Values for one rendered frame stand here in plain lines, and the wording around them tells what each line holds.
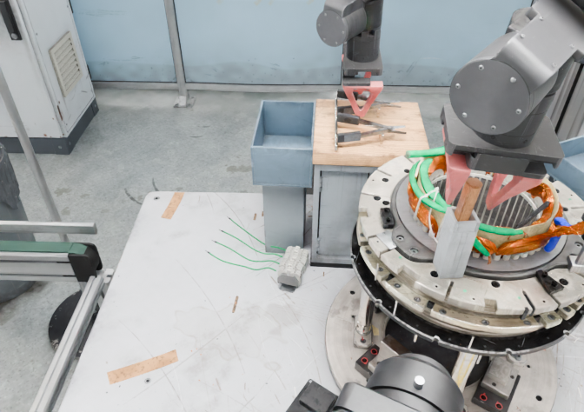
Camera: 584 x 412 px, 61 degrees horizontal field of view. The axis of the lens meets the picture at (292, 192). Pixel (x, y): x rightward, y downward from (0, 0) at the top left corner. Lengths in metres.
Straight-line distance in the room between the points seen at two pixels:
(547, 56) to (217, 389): 0.70
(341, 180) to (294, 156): 0.10
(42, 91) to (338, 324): 2.16
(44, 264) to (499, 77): 1.05
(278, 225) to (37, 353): 1.25
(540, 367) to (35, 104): 2.49
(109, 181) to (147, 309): 1.73
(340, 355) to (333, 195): 0.28
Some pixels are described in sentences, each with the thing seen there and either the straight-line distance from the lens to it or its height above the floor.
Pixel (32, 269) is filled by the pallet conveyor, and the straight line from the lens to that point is 1.26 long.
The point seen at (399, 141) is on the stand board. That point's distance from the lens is 0.89.
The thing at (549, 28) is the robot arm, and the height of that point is 1.42.
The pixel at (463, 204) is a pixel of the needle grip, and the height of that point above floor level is 1.20.
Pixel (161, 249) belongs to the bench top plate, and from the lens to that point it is 1.10.
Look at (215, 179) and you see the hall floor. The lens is 2.55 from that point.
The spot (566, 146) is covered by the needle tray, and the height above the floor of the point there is 1.05.
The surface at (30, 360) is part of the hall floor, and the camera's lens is 2.03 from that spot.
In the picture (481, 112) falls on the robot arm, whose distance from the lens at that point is 0.39.
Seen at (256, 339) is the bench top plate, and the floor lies 0.78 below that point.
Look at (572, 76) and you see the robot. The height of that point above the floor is 1.12.
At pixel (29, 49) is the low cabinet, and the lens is 2.69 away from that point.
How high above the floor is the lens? 1.54
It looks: 39 degrees down
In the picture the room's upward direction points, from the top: straight up
